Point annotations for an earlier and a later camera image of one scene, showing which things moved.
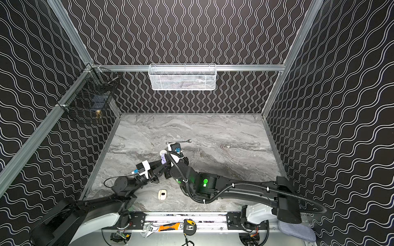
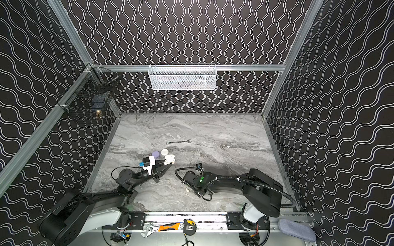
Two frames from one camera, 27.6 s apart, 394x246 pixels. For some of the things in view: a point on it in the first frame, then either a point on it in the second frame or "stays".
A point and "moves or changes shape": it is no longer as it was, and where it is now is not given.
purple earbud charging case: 163,159 moves or changes shape
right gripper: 172,158 to 185,181
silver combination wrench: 189,140 stays
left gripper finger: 155,178 stays
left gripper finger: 157,167 stays
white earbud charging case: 163,151 stays
